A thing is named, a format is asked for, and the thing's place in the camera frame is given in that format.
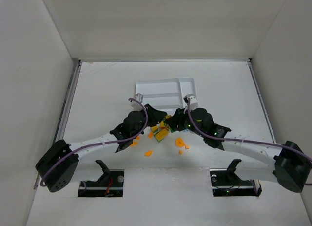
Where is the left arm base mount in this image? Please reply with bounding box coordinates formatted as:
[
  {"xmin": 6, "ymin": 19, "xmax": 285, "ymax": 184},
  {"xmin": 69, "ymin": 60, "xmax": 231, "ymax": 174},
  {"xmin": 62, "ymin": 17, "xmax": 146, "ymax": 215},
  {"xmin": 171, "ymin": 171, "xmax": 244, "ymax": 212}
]
[{"xmin": 78, "ymin": 160, "xmax": 125, "ymax": 198}]

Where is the orange elbow piece left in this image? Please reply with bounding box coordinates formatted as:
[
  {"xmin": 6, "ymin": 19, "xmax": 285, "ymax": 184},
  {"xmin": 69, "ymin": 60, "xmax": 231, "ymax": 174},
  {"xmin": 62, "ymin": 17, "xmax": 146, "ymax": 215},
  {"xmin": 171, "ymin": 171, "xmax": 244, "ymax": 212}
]
[{"xmin": 131, "ymin": 141, "xmax": 138, "ymax": 147}]

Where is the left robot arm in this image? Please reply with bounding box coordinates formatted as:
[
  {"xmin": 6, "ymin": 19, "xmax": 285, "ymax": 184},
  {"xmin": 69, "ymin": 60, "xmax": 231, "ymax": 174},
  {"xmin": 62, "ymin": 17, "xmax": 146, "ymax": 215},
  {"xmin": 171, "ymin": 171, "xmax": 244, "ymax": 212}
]
[{"xmin": 35, "ymin": 104, "xmax": 168, "ymax": 193}]

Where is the yellow curved duplo brick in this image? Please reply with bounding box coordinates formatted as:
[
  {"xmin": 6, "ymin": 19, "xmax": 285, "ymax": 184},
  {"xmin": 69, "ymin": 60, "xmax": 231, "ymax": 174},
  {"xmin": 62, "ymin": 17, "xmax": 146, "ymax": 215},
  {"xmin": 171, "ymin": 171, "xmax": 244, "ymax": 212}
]
[{"xmin": 159, "ymin": 115, "xmax": 172, "ymax": 130}]

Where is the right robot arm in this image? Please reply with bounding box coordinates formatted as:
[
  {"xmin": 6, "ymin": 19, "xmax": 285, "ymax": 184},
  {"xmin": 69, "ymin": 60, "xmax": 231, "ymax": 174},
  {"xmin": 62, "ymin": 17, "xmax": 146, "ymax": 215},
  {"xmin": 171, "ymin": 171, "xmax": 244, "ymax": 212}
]
[{"xmin": 164, "ymin": 108, "xmax": 312, "ymax": 193}]

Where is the orange curved piece bottom-left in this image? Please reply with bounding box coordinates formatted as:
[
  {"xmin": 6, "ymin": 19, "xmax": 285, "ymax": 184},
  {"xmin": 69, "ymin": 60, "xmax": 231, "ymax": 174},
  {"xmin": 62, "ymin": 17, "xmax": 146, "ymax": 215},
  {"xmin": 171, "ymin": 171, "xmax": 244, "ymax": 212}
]
[{"xmin": 144, "ymin": 150, "xmax": 153, "ymax": 157}]

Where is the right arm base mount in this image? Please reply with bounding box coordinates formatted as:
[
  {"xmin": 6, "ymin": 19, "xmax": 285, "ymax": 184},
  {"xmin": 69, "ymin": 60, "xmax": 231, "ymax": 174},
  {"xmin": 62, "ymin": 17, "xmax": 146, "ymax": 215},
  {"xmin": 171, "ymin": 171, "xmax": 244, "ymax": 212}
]
[{"xmin": 210, "ymin": 159, "xmax": 262, "ymax": 197}]

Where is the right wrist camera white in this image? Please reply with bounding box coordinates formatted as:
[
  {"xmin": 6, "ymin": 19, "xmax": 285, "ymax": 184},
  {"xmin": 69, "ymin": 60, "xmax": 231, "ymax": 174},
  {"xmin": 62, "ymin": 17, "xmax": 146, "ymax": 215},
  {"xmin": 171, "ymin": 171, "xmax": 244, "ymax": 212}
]
[{"xmin": 183, "ymin": 94, "xmax": 198, "ymax": 111}]

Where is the white divided sorting tray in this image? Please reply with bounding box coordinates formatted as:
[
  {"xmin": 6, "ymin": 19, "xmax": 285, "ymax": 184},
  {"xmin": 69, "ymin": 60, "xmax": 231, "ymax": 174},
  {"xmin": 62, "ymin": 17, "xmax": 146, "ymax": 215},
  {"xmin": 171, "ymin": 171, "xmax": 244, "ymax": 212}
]
[{"xmin": 135, "ymin": 77, "xmax": 196, "ymax": 113}]

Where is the yellow long duplo brick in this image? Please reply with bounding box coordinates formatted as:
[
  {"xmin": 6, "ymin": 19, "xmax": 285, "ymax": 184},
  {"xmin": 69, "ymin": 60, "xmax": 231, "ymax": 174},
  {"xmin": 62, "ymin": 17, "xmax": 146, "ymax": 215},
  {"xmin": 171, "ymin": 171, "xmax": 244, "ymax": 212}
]
[{"xmin": 154, "ymin": 129, "xmax": 169, "ymax": 142}]

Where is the orange half-round lego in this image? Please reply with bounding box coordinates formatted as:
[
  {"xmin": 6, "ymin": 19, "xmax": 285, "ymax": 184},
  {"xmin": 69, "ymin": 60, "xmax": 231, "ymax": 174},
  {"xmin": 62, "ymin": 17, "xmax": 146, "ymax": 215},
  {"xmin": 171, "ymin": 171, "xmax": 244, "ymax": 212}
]
[{"xmin": 175, "ymin": 138, "xmax": 185, "ymax": 147}]

